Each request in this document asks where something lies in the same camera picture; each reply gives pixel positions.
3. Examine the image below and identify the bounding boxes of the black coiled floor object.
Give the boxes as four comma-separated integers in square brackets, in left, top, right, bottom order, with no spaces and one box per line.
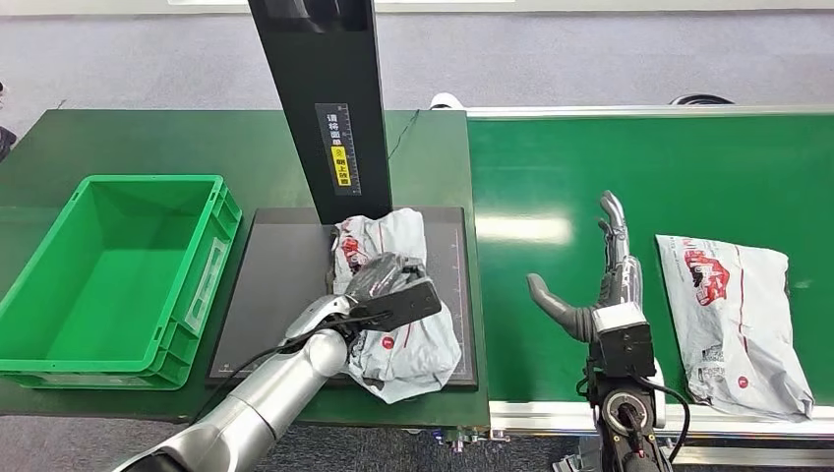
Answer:
[669,93,737,107]

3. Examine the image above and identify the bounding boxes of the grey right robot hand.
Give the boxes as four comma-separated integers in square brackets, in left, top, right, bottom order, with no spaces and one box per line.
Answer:
[526,190,644,344]

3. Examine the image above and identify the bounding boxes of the white red-printed courier package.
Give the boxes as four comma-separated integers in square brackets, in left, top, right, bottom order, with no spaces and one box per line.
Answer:
[654,234,815,424]
[328,207,462,405]

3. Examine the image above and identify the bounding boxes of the metal table bracket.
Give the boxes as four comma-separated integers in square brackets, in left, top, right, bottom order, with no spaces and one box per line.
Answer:
[403,426,509,454]

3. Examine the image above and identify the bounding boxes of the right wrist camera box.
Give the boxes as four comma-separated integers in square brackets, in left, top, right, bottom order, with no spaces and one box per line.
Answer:
[589,301,657,380]

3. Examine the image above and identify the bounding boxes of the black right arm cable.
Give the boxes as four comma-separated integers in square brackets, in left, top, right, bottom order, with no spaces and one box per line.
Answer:
[634,376,692,465]

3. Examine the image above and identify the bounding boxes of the black scanner base plate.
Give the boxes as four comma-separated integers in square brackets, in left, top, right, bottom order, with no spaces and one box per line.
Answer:
[207,206,479,390]

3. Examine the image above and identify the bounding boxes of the green plastic crate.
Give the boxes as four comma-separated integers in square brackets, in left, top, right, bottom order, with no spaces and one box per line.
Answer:
[0,173,244,392]

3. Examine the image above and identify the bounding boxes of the black scanner column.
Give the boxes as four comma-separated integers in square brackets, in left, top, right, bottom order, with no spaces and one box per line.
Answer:
[247,0,394,226]

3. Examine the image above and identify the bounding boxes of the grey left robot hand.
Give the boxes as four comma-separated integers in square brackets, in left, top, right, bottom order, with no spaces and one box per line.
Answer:
[343,252,429,303]

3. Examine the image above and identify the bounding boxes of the thin black table cable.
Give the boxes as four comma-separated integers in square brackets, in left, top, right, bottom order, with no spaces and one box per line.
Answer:
[387,109,422,161]

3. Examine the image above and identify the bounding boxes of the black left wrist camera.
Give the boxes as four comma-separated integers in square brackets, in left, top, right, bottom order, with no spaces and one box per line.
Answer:
[348,277,444,333]

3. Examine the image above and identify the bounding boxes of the green conveyor belt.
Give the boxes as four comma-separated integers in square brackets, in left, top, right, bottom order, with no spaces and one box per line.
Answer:
[467,115,834,405]

